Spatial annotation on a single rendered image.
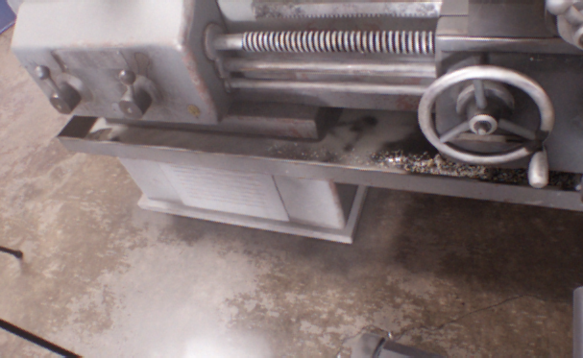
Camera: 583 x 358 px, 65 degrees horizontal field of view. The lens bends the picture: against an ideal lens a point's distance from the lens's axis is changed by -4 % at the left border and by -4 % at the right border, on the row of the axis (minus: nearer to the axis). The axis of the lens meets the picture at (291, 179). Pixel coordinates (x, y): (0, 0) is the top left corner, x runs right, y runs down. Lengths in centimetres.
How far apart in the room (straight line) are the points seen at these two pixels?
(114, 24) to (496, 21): 76
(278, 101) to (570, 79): 69
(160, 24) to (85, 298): 102
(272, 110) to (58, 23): 54
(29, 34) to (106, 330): 89
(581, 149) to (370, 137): 48
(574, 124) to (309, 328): 85
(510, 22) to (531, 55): 7
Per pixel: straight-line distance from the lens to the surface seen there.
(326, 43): 95
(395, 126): 121
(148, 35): 104
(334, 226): 147
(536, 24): 77
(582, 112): 89
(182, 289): 157
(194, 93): 106
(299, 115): 119
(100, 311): 168
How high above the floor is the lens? 124
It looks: 48 degrees down
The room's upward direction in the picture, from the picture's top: 20 degrees counter-clockwise
